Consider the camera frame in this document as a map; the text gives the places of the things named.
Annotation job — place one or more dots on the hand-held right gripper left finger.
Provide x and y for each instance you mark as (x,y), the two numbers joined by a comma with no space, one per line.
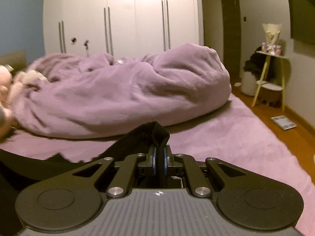
(154,161)

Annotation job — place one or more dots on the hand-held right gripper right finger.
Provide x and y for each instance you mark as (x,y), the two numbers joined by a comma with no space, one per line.
(166,161)

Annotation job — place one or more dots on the black long-sleeve shirt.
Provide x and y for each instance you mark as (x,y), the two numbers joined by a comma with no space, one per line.
(137,140)

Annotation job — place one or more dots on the purple bed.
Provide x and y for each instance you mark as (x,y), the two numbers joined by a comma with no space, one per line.
(221,137)

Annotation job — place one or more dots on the purple duvet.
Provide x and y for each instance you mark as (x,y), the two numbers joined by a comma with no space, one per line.
(123,91)

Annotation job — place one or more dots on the white round bin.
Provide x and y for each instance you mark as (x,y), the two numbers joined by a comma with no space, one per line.
(249,84)

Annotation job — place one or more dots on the brown basket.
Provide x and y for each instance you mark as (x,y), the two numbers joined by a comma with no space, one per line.
(270,97)

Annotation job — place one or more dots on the flat bathroom scale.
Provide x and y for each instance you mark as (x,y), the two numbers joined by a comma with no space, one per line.
(283,122)

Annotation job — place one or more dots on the side table with yellow legs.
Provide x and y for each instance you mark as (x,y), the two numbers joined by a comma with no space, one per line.
(269,86)

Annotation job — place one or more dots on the dark cloth pile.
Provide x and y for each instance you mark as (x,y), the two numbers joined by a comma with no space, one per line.
(254,62)

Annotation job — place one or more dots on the dark wardrobe hook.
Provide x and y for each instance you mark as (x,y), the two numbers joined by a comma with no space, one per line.
(86,43)
(73,39)

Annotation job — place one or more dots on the dark wooden door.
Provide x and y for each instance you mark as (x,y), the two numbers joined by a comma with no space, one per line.
(231,34)

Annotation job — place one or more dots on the white wardrobe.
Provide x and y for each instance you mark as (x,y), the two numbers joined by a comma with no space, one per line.
(135,17)

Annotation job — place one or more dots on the small white plush toy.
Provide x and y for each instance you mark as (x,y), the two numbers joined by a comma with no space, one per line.
(30,77)

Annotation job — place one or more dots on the wrapped flower bouquet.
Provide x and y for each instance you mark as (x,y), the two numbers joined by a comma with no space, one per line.
(270,33)

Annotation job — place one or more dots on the large white plush toy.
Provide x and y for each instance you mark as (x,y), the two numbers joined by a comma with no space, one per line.
(5,88)

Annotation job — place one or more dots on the wall television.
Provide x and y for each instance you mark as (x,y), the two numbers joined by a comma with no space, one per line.
(302,19)

